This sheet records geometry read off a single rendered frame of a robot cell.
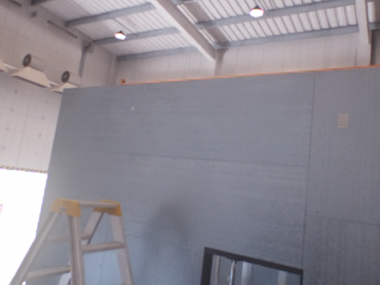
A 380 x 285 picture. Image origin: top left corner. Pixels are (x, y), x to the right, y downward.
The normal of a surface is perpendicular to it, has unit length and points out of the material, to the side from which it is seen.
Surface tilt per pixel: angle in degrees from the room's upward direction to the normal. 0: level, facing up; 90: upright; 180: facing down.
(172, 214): 90
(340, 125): 90
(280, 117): 90
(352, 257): 90
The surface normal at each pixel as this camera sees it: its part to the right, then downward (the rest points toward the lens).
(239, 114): -0.50, -0.20
